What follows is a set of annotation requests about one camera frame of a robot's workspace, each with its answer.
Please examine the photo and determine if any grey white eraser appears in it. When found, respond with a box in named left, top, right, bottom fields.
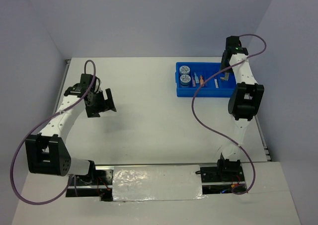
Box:
left=220, top=72, right=230, bottom=81

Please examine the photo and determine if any blue cleaning gel jar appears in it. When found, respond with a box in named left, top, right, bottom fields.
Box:
left=179, top=74, right=192, bottom=87

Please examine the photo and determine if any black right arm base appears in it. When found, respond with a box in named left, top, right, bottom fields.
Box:
left=195, top=155, right=244, bottom=183

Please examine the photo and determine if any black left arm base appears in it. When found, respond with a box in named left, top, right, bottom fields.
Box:
left=66, top=169, right=114, bottom=202

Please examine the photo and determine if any blue plastic sorting bin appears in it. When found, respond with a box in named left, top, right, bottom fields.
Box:
left=175, top=62, right=237, bottom=97

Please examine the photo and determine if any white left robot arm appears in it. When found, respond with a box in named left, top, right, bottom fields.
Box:
left=25, top=74, right=116, bottom=185

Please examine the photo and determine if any silver foil sheet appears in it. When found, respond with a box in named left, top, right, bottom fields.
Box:
left=112, top=165, right=205, bottom=202

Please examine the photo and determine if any blue whiteboard marker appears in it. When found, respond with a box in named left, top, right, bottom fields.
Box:
left=214, top=78, right=219, bottom=88

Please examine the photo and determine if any aluminium table edge rail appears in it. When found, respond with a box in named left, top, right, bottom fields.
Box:
left=236, top=57, right=273, bottom=162

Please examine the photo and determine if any pink translucent case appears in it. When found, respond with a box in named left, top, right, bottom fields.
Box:
left=191, top=76, right=196, bottom=88

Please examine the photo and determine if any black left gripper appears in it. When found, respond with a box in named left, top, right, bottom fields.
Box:
left=86, top=88, right=116, bottom=118

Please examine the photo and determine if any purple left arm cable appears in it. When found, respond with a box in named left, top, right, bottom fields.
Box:
left=9, top=60, right=97, bottom=206

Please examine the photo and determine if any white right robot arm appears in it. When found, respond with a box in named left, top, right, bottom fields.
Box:
left=220, top=36, right=264, bottom=161

